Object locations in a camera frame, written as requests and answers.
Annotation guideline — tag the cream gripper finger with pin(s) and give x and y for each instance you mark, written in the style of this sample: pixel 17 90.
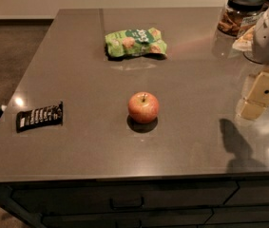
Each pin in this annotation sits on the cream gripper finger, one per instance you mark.
pixel 254 96

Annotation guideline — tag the black drawer handle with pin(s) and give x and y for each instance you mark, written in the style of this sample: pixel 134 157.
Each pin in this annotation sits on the black drawer handle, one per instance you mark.
pixel 126 204

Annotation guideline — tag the glass jar with black lid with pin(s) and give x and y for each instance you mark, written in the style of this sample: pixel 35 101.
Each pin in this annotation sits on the glass jar with black lid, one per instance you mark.
pixel 234 12

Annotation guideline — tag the green chip bag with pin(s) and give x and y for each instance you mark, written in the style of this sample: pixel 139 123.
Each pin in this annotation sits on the green chip bag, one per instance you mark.
pixel 135 43

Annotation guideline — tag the snack packets by jar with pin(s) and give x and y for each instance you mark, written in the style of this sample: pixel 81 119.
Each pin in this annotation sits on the snack packets by jar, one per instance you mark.
pixel 245 36

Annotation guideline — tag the black rxbar chocolate wrapper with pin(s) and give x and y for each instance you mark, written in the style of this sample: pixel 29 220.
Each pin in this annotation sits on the black rxbar chocolate wrapper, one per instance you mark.
pixel 39 117

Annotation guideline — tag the red yellow apple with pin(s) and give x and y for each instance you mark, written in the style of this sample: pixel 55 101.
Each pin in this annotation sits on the red yellow apple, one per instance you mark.
pixel 143 107

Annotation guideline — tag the dark drawer cabinet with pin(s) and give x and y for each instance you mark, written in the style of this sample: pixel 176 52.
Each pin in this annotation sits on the dark drawer cabinet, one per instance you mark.
pixel 167 203

